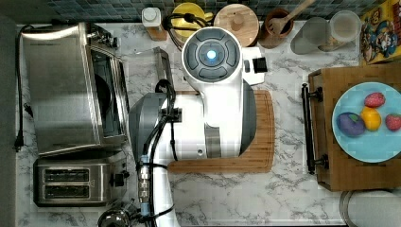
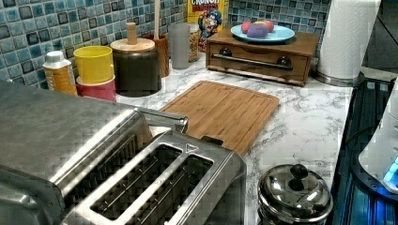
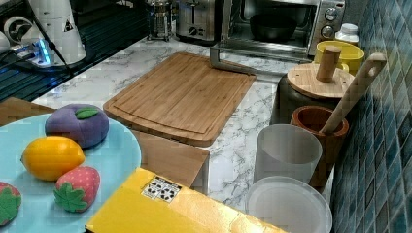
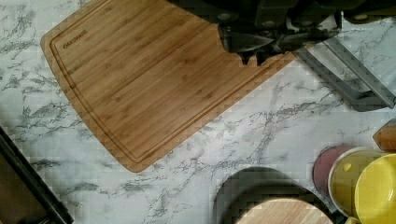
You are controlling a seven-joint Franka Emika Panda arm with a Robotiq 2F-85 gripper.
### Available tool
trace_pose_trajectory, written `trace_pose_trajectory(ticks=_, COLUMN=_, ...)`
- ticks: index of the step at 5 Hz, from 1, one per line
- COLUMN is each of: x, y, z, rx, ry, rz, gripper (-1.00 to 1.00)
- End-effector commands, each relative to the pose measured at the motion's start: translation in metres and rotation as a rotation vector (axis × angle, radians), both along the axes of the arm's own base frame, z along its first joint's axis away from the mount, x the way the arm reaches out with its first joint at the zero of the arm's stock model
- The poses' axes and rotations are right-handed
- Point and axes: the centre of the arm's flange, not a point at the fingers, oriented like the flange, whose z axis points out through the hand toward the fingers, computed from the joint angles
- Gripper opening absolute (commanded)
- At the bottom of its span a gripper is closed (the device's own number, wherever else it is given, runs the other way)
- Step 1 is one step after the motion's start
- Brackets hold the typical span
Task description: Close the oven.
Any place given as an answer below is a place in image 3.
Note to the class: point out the oven door with handle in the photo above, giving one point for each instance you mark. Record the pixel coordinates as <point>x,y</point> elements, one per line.
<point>255,49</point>

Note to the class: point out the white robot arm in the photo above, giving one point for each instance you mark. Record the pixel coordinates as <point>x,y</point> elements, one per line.
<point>51,37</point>

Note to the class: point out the silver toaster oven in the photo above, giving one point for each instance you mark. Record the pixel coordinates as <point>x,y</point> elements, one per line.
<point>317,20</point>

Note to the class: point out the black bowl inside oven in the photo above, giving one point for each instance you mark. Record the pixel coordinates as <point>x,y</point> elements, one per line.
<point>271,28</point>

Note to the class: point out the bamboo cutting board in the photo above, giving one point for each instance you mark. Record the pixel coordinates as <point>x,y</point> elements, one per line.
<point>183,98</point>

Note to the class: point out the wooden drawer stand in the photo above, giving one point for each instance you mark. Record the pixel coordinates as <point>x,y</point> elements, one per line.
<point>177,162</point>

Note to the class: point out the frosted plastic cup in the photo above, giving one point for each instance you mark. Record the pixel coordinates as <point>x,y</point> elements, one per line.
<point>286,150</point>

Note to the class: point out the stainless steel toaster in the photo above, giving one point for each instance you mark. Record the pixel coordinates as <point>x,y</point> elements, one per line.
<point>199,20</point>

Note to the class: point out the light blue plate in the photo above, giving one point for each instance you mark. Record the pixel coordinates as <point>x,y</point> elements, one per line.
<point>114,158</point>

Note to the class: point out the yellow cereal box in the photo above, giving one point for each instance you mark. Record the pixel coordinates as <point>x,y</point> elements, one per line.
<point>149,203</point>

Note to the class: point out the brown wooden utensil cup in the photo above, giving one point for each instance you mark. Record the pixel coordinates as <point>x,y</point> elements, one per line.
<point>313,119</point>

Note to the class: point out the glass french press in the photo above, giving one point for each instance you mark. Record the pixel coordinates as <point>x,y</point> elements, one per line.
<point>159,19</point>

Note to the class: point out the clear jar with lid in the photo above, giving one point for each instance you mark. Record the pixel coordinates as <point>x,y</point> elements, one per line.
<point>290,204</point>

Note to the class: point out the purple plush fruit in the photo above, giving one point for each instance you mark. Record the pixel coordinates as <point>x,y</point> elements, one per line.
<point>85,124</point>

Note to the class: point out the dark canister with bamboo lid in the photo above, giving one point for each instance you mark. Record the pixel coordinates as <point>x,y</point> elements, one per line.
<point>320,84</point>

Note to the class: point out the pink plush strawberry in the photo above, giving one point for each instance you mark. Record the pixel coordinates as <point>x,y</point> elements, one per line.
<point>76,190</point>
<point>10,201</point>

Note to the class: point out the yellow mug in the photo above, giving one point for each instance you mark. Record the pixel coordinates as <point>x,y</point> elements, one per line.
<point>350,56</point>

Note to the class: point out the yellow toy lemon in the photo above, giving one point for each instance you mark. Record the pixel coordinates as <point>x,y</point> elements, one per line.
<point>49,158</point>

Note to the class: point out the white cap orange bottle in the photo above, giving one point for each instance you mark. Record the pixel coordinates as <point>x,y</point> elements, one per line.
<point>348,33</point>

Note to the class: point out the wooden spoon handle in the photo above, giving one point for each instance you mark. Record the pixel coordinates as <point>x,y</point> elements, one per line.
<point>367,73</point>

